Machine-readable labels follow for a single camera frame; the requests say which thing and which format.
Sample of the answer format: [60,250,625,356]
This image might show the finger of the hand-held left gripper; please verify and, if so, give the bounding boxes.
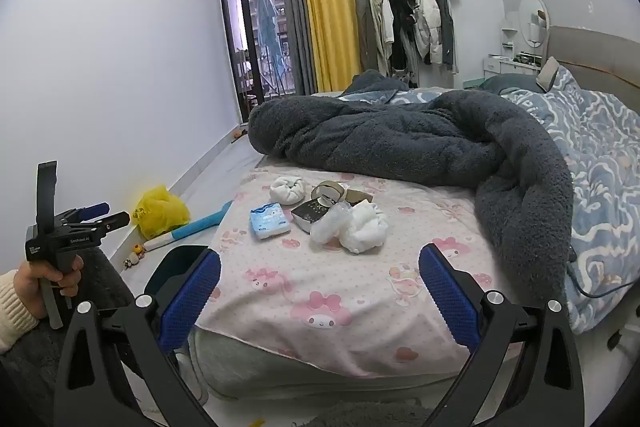
[62,202,110,224]
[82,211,131,239]

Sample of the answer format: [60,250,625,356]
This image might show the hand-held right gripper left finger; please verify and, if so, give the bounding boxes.
[52,247,223,427]

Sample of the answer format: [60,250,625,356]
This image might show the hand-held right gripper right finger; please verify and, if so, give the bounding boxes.
[417,243,586,427]

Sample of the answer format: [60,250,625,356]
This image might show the blue tissue pack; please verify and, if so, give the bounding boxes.
[249,201,292,241]

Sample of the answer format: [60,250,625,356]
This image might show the white tissue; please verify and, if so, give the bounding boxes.
[340,201,389,254]

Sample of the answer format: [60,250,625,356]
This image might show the clear plastic wrap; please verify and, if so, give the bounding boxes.
[309,201,354,249]

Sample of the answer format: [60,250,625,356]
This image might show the white sock ball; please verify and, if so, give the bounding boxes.
[270,176,305,206]

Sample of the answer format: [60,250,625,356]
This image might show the small black box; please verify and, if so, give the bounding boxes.
[291,199,331,233]

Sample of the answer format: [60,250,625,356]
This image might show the person's left forearm cream sleeve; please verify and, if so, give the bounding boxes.
[0,269,41,355]

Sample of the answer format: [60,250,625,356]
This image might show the person's left hand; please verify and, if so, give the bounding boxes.
[14,254,85,321]

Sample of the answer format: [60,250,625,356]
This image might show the yellow plastic bag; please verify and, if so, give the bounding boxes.
[131,185,191,242]

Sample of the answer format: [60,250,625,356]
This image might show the person's grey fleece clothing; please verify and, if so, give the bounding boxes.
[0,251,431,427]

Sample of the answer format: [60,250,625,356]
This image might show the blue forked plush toy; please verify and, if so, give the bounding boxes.
[144,200,234,254]

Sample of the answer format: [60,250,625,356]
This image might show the pink printed bed sheet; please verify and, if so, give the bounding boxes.
[197,164,502,379]

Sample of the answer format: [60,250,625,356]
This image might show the brown cardboard piece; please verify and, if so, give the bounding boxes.
[342,187,376,208]

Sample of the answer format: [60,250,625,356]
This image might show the brown tape roll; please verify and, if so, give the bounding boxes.
[310,180,349,206]

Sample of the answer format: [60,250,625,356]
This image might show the dark grey fluffy blanket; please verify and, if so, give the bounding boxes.
[248,69,576,303]

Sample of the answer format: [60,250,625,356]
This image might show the blue patterned duvet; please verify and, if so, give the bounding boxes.
[340,66,640,336]

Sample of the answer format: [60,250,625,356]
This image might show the black framed balcony door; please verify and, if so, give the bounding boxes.
[215,0,302,126]

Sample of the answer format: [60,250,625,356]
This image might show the dark teal pillow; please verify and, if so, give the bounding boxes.
[482,74,544,96]

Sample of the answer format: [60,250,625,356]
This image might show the white dressing table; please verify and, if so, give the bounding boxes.
[482,53,544,81]

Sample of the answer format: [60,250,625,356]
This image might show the beige cushion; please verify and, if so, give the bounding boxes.
[536,56,561,94]

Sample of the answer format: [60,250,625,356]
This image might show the blue hanging garment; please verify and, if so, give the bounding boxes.
[252,0,279,58]

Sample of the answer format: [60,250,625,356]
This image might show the dark grey hanging pants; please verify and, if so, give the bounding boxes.
[432,0,460,76]

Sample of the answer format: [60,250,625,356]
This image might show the white puffer jacket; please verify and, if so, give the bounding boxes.
[394,0,444,66]

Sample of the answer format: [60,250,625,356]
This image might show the beige hanging coat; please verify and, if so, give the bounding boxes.
[367,0,396,76]

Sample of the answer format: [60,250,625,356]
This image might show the grey padded headboard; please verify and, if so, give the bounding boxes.
[547,25,640,108]

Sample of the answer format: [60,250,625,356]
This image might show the black hanging garment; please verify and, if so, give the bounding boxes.
[376,0,420,68]

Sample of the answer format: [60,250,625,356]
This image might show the round white mirror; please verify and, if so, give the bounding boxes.
[518,0,550,50]

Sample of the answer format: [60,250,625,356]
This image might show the black cable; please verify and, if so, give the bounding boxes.
[566,247,640,299]

